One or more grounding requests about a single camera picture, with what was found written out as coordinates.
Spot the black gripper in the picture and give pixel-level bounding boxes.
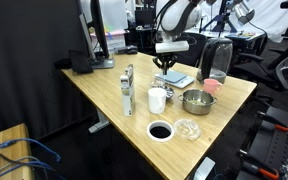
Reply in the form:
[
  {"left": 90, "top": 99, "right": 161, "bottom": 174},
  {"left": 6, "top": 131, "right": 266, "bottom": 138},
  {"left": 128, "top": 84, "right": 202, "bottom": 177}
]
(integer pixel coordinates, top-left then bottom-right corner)
[{"left": 152, "top": 53, "right": 178, "bottom": 76}]

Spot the small clear glass container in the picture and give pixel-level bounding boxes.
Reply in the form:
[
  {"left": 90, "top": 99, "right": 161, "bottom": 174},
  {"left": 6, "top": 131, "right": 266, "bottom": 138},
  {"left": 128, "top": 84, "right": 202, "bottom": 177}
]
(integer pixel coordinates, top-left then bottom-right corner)
[{"left": 151, "top": 77, "right": 167, "bottom": 89}]

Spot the white kitchen scale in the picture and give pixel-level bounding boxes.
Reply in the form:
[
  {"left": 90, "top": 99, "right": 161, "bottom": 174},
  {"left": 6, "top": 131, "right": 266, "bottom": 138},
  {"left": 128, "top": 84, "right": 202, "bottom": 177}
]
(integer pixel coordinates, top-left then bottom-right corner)
[{"left": 154, "top": 69, "right": 196, "bottom": 90}]

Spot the white ceramic mug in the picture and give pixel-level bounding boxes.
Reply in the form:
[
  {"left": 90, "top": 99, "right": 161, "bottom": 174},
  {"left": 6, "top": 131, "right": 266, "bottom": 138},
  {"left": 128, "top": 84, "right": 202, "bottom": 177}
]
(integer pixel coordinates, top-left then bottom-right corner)
[{"left": 147, "top": 87, "right": 168, "bottom": 115}]

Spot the black office chair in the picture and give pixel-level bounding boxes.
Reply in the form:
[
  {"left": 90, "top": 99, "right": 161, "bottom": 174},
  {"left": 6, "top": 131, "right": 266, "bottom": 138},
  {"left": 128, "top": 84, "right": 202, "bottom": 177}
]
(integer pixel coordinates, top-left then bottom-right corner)
[{"left": 175, "top": 32, "right": 209, "bottom": 68}]

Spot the small black desk device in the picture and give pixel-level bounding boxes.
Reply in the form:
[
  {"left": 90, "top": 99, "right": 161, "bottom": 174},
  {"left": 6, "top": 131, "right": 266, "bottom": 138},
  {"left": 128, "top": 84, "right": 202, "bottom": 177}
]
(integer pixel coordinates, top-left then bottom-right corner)
[{"left": 115, "top": 44, "right": 139, "bottom": 56}]

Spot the white and brown carton box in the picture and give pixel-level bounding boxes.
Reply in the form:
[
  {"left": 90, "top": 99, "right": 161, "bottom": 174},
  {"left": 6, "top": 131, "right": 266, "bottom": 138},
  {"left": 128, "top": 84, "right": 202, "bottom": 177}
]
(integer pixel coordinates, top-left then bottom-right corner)
[{"left": 119, "top": 63, "right": 136, "bottom": 118}]

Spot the pink mug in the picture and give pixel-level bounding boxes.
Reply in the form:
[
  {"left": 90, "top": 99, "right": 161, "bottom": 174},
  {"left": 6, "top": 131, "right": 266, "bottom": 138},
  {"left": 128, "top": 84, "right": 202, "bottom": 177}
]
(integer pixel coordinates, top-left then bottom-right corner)
[{"left": 202, "top": 78, "right": 224, "bottom": 96}]

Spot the clear electric kettle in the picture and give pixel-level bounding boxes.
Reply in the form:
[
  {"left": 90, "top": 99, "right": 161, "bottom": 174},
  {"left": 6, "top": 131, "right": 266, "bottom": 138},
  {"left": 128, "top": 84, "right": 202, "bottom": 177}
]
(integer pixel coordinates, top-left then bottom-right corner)
[{"left": 196, "top": 37, "right": 234, "bottom": 85}]

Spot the clear plastic storage box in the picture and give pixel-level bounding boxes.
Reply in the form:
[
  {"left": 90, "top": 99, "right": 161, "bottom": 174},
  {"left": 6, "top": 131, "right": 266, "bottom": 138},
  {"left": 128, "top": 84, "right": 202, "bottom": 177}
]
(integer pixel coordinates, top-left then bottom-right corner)
[{"left": 90, "top": 29, "right": 127, "bottom": 54}]

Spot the clear glass ashtray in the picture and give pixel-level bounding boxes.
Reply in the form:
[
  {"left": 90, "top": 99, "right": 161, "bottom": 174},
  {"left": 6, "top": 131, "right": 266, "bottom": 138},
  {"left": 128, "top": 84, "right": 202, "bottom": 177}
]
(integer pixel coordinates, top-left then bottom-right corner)
[{"left": 173, "top": 118, "right": 203, "bottom": 142}]

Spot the black computer monitor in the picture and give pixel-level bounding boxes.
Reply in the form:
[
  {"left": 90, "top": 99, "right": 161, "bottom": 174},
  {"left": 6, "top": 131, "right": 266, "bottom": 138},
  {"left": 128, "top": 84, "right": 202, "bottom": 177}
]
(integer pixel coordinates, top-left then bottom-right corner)
[{"left": 76, "top": 0, "right": 116, "bottom": 70}]

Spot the white table leg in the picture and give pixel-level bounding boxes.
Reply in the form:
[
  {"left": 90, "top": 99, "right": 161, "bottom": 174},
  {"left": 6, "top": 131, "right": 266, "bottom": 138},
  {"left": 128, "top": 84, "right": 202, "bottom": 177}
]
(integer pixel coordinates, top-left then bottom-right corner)
[{"left": 88, "top": 108, "right": 111, "bottom": 134}]

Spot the black box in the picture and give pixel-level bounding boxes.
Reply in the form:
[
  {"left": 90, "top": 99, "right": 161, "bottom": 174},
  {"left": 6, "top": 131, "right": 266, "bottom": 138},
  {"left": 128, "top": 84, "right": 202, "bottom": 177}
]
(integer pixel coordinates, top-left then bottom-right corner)
[{"left": 68, "top": 49, "right": 94, "bottom": 75}]

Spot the silver studio lamp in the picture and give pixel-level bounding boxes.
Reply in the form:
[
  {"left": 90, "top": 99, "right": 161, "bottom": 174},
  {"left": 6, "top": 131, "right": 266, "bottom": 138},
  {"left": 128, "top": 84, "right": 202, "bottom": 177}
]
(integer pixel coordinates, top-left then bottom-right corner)
[{"left": 233, "top": 0, "right": 256, "bottom": 26}]

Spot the black perforated workbench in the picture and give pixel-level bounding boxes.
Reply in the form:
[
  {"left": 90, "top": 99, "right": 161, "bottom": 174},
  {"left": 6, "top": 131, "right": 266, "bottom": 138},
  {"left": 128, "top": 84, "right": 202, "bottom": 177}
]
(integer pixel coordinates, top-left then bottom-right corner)
[{"left": 236, "top": 106, "right": 288, "bottom": 180}]

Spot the black curtain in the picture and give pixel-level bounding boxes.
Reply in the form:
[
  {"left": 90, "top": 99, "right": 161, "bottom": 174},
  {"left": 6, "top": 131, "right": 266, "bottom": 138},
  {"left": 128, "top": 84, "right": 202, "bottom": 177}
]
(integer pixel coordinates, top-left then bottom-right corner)
[{"left": 0, "top": 0, "right": 97, "bottom": 138}]

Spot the wooden side table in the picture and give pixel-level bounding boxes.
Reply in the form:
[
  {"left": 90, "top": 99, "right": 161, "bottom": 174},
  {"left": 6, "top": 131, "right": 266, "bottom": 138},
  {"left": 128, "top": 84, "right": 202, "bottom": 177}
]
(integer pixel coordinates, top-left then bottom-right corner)
[{"left": 0, "top": 123, "right": 36, "bottom": 180}]

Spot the steel pot with handles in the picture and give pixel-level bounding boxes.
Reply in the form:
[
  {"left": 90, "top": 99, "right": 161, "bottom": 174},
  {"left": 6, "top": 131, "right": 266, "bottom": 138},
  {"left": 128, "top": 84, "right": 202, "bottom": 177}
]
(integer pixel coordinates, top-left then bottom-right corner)
[{"left": 177, "top": 88, "right": 218, "bottom": 116}]

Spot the orange handled clamp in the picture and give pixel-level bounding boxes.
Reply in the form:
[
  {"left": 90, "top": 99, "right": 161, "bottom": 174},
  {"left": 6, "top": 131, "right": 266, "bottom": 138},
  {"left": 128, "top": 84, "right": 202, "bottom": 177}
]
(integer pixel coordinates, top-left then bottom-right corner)
[
  {"left": 257, "top": 111, "right": 288, "bottom": 133},
  {"left": 238, "top": 149, "right": 280, "bottom": 180}
]

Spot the blue network cable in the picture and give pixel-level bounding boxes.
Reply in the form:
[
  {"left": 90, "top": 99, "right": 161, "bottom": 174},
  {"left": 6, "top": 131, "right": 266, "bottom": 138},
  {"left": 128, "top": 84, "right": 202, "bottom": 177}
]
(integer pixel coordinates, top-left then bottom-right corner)
[{"left": 0, "top": 138, "right": 62, "bottom": 180}]

